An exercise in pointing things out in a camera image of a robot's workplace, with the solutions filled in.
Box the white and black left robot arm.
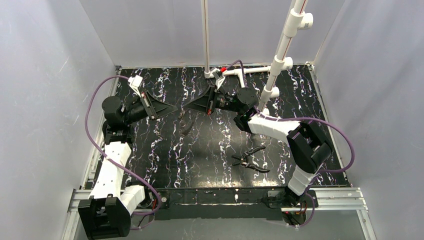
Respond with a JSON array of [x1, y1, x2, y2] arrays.
[[78, 91, 178, 240]]

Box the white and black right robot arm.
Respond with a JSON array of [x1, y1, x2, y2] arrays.
[[184, 85, 334, 198]]

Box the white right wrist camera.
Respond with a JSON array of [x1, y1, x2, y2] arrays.
[[210, 67, 225, 92]]

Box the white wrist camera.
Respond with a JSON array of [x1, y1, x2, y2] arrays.
[[210, 67, 225, 92], [127, 75, 143, 97]]

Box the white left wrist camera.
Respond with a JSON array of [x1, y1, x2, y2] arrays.
[[127, 75, 143, 97]]

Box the black handled pliers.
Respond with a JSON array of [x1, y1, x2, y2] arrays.
[[231, 145, 270, 173]]

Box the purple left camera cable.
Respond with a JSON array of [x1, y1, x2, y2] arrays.
[[84, 75, 163, 231]]

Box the purple camera cable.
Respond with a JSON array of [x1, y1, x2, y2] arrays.
[[221, 59, 356, 228], [84, 75, 163, 231]]

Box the white PVC pipe frame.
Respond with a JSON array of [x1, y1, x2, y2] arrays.
[[200, 0, 314, 114]]

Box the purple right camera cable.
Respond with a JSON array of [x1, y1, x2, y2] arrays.
[[221, 59, 356, 228]]

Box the aluminium rail frame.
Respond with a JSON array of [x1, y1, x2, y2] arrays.
[[60, 66, 378, 240]]

